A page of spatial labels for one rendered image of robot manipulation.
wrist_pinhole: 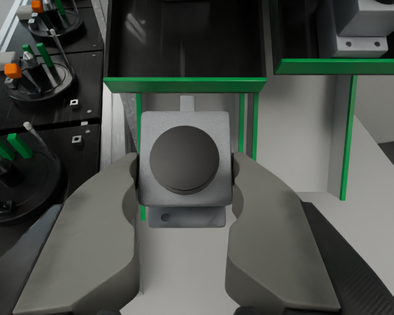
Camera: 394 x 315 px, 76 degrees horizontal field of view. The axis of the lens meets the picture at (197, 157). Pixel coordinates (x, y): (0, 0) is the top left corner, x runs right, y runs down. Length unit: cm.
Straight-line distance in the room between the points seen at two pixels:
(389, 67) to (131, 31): 24
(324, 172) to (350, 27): 24
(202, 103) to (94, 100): 29
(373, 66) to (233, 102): 16
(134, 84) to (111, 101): 38
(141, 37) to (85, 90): 37
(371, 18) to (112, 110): 47
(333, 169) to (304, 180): 4
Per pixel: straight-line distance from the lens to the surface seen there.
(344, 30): 26
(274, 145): 39
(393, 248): 62
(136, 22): 27
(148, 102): 36
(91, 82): 64
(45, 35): 81
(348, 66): 27
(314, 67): 26
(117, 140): 51
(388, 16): 26
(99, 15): 31
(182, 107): 17
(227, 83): 21
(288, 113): 40
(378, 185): 68
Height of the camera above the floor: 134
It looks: 54 degrees down
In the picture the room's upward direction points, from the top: 1 degrees clockwise
